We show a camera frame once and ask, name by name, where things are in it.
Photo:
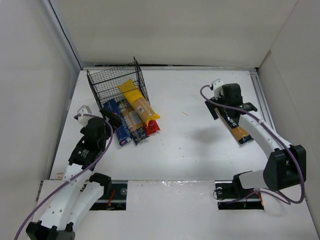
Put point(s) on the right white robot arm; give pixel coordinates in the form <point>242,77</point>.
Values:
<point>285,163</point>

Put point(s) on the blue patterned spaghetti bag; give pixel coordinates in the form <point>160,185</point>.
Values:
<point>133,122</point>

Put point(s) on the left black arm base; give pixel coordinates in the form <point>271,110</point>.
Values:
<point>115,199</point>

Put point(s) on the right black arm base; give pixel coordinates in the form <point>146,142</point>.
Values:
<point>229,198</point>

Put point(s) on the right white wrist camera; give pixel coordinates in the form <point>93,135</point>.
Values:
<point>217,86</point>

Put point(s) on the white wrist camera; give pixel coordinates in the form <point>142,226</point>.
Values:
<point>217,86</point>
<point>81,115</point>

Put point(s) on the red spaghetti bag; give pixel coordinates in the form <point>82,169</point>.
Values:
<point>151,128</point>

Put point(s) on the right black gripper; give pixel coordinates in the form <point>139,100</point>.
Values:
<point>218,110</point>

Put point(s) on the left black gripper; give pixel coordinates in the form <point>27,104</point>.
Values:
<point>110,116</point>

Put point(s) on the yellow spaghetti bag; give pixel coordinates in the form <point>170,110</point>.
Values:
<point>138,102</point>

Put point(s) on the blue Barilla spaghetti box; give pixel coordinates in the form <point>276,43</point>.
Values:
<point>122,132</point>

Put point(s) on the dark label spaghetti bag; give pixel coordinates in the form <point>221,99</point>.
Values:
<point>239,134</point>

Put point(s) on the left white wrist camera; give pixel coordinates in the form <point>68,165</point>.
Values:
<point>81,115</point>

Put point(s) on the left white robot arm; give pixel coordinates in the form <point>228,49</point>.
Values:
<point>81,186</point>

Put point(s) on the black wire mesh shelf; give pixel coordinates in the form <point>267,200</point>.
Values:
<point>104,84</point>

